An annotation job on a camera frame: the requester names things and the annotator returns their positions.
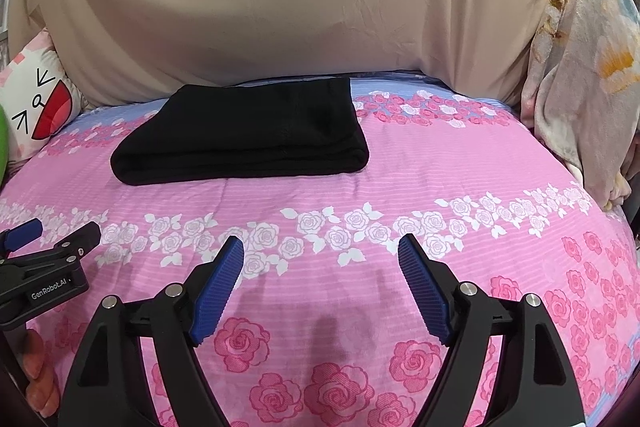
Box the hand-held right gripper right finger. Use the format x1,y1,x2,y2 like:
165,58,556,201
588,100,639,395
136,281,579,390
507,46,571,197
397,234,586,427

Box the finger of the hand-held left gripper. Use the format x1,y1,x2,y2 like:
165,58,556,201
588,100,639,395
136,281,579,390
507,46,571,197
0,218,45,255
45,221,102,264

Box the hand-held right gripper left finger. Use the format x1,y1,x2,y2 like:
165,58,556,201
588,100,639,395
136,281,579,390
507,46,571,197
59,234,246,427

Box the black pants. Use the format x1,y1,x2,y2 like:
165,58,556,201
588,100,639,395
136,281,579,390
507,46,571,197
110,77,370,186

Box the person's left hand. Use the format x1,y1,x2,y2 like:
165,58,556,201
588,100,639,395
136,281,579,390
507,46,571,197
22,329,63,414

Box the green plush object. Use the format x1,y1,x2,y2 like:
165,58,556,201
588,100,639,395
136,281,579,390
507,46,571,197
0,104,12,178

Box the pink floral bedsheet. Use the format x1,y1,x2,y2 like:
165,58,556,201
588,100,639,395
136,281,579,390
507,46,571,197
0,74,640,427

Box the white cartoon face pillow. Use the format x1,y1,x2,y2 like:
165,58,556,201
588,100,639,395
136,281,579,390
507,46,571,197
0,29,84,156

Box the grey floral fleece blanket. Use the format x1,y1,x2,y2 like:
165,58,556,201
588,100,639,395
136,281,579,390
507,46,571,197
520,0,640,212

